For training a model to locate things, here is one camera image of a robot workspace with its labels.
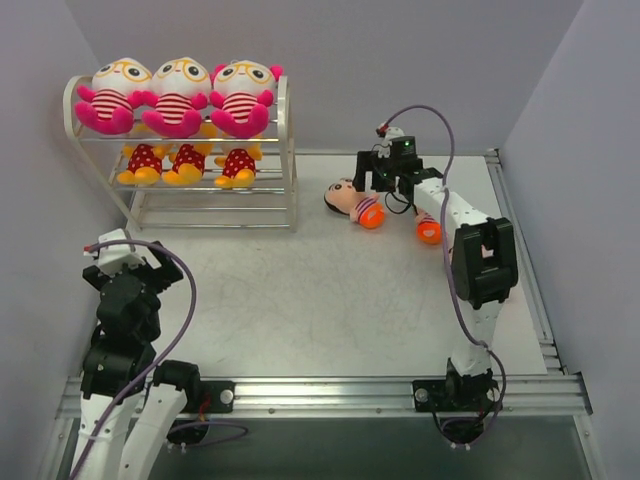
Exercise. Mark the yellow bear plush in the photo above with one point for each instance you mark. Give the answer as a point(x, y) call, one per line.
point(238, 164)
point(145, 162)
point(189, 160)

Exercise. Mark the cream two-tier shelf rack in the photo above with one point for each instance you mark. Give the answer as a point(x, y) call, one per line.
point(269, 203)

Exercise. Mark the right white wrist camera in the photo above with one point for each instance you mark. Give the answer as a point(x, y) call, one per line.
point(387, 134)

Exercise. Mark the peach boy plush left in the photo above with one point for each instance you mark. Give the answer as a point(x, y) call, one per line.
point(361, 208)

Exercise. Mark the aluminium front rail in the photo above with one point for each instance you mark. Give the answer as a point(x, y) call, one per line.
point(389, 397)

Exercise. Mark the peach boy plush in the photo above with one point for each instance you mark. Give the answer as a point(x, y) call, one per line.
point(361, 208)
point(428, 230)

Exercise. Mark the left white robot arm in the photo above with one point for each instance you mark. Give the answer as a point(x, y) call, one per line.
point(130, 394)

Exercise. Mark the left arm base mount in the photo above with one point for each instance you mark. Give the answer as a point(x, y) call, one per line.
point(210, 397)

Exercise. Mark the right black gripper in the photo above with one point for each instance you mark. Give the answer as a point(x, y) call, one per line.
point(379, 166)

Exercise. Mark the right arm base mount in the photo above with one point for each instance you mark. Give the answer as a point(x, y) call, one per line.
point(455, 393)

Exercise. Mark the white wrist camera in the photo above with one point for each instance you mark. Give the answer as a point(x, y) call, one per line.
point(387, 134)
point(111, 260)

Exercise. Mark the peach boy plush middle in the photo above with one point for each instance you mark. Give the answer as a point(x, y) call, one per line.
point(428, 230)

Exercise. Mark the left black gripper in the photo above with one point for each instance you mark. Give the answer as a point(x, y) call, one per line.
point(163, 271)

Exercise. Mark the pink plush with glasses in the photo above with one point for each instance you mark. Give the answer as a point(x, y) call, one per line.
point(116, 91)

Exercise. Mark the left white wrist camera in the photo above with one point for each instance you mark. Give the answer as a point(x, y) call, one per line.
point(111, 260)

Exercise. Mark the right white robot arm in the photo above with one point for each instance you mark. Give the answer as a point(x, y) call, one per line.
point(479, 255)

